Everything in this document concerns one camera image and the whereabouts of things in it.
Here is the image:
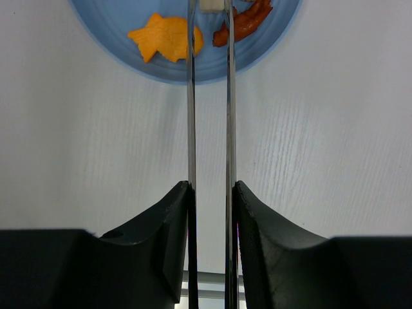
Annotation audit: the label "metal tweezers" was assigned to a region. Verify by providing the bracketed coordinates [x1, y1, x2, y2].
[187, 1, 239, 308]

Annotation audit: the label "blue plate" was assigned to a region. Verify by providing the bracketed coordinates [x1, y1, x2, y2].
[71, 0, 303, 85]

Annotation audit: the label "orange fish-shaped food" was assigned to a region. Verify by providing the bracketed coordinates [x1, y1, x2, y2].
[127, 13, 189, 63]

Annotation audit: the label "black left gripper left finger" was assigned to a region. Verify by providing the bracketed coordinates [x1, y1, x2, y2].
[1, 182, 187, 308]

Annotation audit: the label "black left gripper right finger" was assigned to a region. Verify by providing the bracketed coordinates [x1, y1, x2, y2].
[236, 182, 411, 308]

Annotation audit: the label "white food piece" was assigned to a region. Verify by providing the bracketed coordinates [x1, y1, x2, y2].
[200, 0, 225, 14]

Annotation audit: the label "orange sausage food piece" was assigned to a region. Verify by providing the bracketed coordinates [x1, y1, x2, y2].
[212, 0, 273, 47]

